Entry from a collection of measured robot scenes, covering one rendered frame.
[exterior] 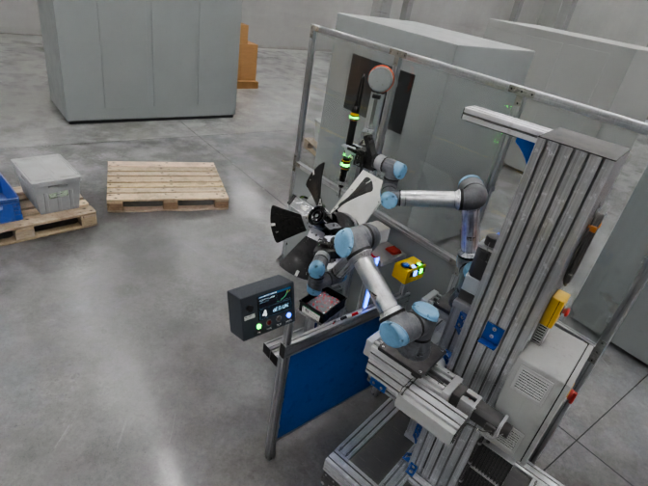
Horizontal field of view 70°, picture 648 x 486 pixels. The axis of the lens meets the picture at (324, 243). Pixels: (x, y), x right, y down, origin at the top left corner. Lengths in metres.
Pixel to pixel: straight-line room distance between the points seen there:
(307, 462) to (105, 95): 6.00
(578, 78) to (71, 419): 7.44
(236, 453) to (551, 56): 7.14
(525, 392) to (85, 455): 2.22
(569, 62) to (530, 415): 6.64
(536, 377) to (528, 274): 0.40
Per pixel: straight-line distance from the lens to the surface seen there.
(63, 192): 4.80
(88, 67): 7.47
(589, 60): 8.07
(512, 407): 2.14
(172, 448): 2.94
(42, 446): 3.09
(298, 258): 2.59
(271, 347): 3.36
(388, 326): 1.87
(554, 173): 1.76
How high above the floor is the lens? 2.39
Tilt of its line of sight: 30 degrees down
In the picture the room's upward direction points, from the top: 10 degrees clockwise
